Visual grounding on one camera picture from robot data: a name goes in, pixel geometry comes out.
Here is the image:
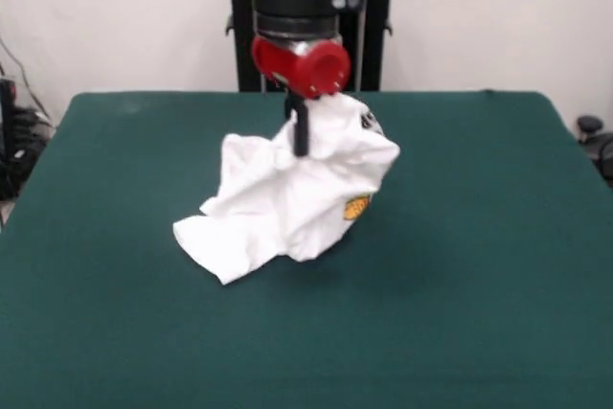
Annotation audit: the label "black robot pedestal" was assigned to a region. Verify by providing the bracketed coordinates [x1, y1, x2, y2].
[209, 0, 416, 93]

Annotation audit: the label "white printed t-shirt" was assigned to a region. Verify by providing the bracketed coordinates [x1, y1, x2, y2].
[171, 93, 402, 286]

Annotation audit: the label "black office chair base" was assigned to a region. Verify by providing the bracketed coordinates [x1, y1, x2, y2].
[576, 115, 613, 175]

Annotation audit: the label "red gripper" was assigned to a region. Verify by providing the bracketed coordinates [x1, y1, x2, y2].
[251, 34, 353, 157]

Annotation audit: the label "dark green tablecloth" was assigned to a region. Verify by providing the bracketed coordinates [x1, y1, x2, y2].
[0, 89, 613, 409]

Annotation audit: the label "grey wall cables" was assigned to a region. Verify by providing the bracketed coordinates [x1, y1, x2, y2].
[0, 37, 54, 123]

